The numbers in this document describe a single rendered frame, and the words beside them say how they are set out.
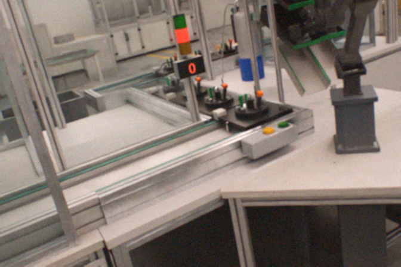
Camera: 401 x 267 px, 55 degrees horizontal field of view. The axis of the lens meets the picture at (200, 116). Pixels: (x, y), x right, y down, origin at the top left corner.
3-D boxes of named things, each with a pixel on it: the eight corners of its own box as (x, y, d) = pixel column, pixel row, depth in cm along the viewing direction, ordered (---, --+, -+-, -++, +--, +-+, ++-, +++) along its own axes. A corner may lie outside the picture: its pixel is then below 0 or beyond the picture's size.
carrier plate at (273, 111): (293, 112, 159) (292, 108, 159) (246, 132, 149) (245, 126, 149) (257, 103, 180) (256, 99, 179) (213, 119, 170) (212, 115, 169)
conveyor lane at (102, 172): (295, 132, 162) (292, 110, 159) (102, 217, 127) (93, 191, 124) (253, 119, 187) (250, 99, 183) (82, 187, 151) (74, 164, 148)
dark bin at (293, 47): (319, 43, 163) (323, 27, 158) (292, 50, 160) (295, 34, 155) (284, 14, 183) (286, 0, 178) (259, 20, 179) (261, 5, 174)
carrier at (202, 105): (255, 102, 181) (251, 77, 177) (212, 118, 171) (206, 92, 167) (227, 95, 202) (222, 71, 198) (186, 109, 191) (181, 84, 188)
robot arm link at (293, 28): (342, 25, 153) (338, 10, 152) (304, 37, 146) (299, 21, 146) (328, 30, 160) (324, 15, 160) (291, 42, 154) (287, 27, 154)
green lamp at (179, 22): (189, 27, 153) (187, 14, 151) (178, 30, 150) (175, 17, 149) (183, 27, 157) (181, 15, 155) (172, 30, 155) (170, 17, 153)
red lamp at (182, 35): (191, 40, 154) (189, 27, 153) (181, 43, 152) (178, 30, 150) (186, 39, 158) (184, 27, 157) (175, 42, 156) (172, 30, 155)
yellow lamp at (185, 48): (194, 52, 156) (191, 40, 154) (183, 55, 154) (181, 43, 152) (188, 52, 160) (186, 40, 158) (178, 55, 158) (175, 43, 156)
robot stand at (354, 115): (380, 152, 134) (378, 96, 127) (335, 154, 138) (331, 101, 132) (374, 134, 147) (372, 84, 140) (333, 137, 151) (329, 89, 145)
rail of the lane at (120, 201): (314, 132, 159) (312, 107, 156) (107, 225, 122) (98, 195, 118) (305, 129, 164) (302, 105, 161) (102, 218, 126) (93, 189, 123)
